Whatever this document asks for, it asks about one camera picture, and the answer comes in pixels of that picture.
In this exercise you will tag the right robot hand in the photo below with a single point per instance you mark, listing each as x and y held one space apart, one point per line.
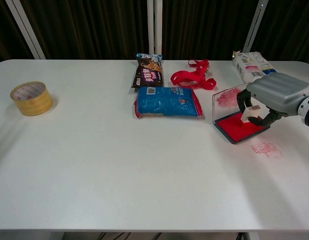
277 97

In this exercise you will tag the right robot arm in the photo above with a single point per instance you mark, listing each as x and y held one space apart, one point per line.
308 110

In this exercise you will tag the red ink pad case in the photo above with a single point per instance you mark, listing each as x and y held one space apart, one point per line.
238 117

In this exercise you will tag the white yellow snack bag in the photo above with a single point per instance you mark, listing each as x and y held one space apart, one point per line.
253 66

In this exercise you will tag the blue snack bag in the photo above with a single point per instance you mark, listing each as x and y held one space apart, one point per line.
168 102

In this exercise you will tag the dark brown snack bag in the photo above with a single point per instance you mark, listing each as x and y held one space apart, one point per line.
149 71

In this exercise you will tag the yellow tape roll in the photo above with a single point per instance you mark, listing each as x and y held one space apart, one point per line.
32 98

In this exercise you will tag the white frame post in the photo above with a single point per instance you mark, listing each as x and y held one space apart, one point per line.
155 27
24 27
254 25

